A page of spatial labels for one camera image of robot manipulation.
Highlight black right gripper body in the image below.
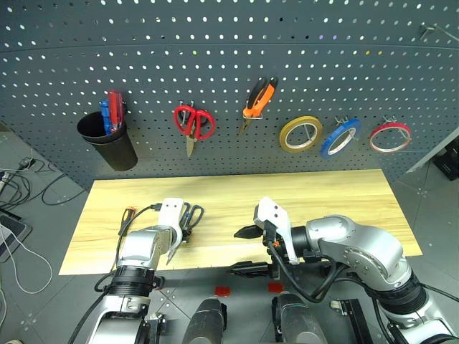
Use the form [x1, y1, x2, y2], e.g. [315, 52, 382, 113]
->
[253, 216, 277, 249]

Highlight black grey scissors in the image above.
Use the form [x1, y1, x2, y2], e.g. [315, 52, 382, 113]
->
[166, 203, 206, 267]

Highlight yellow tape roll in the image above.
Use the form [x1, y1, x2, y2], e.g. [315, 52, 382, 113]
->
[279, 115, 324, 155]

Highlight blue tape roll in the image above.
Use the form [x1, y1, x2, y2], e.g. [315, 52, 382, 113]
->
[319, 118, 363, 160]

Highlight dark grey perforated pegboard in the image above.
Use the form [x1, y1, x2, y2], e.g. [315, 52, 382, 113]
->
[0, 0, 459, 191]

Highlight red tape roll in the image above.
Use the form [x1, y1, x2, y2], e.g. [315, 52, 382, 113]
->
[369, 122, 413, 155]

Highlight black orange screwdriver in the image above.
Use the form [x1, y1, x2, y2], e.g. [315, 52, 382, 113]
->
[118, 206, 137, 237]

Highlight dark grey rounded shape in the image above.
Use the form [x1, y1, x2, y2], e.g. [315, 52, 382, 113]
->
[271, 291, 328, 344]
[181, 298, 228, 344]

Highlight black plastic cup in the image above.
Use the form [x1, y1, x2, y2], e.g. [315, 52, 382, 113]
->
[76, 110, 139, 172]

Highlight orange black pliers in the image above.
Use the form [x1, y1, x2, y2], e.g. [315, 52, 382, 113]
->
[237, 76, 280, 137]

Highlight dark flat floor mat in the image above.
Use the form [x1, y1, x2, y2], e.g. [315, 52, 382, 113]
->
[0, 212, 33, 264]

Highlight grey metal beam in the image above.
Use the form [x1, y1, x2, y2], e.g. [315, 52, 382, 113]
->
[406, 125, 459, 174]

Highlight black crate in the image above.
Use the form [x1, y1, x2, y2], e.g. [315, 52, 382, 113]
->
[432, 145, 459, 181]

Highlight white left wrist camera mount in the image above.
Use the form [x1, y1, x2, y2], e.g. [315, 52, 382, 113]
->
[157, 197, 186, 252]

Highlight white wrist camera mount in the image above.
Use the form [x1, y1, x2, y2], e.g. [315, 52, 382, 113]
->
[253, 196, 299, 266]
[157, 197, 186, 252]

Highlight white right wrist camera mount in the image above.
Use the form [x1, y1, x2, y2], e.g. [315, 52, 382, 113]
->
[253, 196, 299, 266]

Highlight black bracket under table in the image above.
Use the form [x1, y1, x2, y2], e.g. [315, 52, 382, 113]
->
[228, 260, 281, 281]

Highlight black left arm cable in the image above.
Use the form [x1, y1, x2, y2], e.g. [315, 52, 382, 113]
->
[93, 203, 164, 293]

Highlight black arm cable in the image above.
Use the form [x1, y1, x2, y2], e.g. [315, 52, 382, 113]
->
[265, 242, 361, 305]
[93, 203, 164, 293]

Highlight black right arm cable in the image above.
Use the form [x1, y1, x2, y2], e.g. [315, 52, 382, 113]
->
[265, 242, 361, 305]

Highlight red handled scissors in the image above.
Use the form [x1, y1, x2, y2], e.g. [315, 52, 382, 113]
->
[173, 103, 217, 159]

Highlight black frame with caster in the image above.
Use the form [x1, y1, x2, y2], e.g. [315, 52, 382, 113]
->
[330, 298, 374, 344]

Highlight blue handled screwdriver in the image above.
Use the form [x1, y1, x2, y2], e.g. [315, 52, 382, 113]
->
[100, 100, 113, 136]

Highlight red handled screwdriver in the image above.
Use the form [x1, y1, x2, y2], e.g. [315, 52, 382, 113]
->
[107, 89, 126, 134]

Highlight white floor cable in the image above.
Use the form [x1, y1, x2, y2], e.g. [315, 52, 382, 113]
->
[0, 221, 55, 295]

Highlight black floor cables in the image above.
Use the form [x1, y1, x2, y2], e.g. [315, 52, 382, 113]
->
[0, 156, 87, 220]

